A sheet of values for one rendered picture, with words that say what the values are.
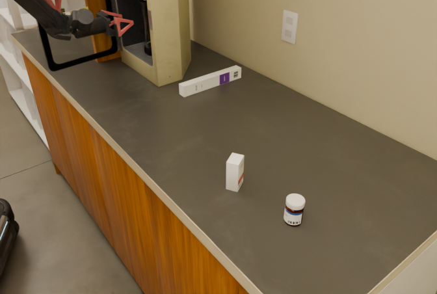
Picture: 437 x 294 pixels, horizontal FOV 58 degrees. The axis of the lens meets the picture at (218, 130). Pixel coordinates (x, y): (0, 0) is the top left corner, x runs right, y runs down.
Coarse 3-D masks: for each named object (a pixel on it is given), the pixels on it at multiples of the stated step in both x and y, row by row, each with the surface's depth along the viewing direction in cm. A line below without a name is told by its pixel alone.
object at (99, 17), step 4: (96, 16) 147; (100, 16) 143; (96, 20) 141; (100, 20) 141; (104, 20) 141; (108, 20) 140; (92, 24) 140; (96, 24) 140; (100, 24) 141; (104, 24) 142; (108, 24) 140; (92, 28) 140; (96, 28) 140; (100, 28) 141; (104, 28) 142; (108, 28) 141; (92, 32) 140; (96, 32) 141; (100, 32) 143; (104, 32) 144; (108, 32) 142; (112, 32) 142
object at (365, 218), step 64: (192, 64) 172; (128, 128) 129; (192, 128) 129; (256, 128) 129; (320, 128) 129; (192, 192) 103; (256, 192) 103; (320, 192) 103; (384, 192) 103; (256, 256) 85; (320, 256) 85; (384, 256) 85
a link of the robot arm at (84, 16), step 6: (72, 12) 131; (78, 12) 131; (84, 12) 132; (90, 12) 133; (72, 18) 130; (78, 18) 131; (84, 18) 131; (90, 18) 132; (72, 24) 133; (78, 24) 132; (84, 24) 131; (90, 24) 133; (84, 30) 135; (54, 36) 135; (60, 36) 136; (66, 36) 136
